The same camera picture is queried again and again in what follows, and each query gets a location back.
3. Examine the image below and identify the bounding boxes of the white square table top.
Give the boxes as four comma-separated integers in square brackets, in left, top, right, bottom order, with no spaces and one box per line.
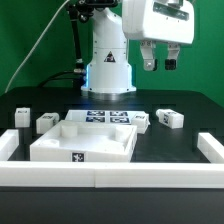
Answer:
[30,120,137,162]

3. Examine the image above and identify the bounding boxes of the white cable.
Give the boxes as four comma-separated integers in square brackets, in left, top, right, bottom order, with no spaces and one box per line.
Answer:
[3,0,72,94]

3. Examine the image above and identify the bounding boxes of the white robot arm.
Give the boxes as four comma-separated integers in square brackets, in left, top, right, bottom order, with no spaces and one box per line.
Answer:
[70,0,194,100]

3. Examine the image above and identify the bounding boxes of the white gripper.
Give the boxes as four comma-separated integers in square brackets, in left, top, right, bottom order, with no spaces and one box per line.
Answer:
[122,0,194,71]

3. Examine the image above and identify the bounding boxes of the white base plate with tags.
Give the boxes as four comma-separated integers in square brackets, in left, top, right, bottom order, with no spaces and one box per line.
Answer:
[65,110,146,124]

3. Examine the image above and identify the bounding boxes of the black cable bundle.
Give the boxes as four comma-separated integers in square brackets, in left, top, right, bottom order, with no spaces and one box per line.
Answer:
[39,3,88,88]

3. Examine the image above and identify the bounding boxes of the white U-shaped fence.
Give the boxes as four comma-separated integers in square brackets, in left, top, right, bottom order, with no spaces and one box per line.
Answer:
[0,129,224,189]

